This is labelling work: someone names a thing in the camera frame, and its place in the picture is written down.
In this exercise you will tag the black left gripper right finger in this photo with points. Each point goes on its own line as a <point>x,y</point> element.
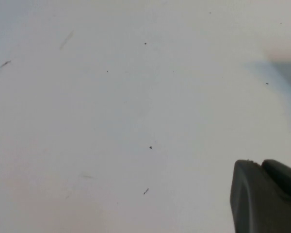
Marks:
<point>283,179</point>

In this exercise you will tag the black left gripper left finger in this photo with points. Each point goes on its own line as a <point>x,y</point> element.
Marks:
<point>262,206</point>

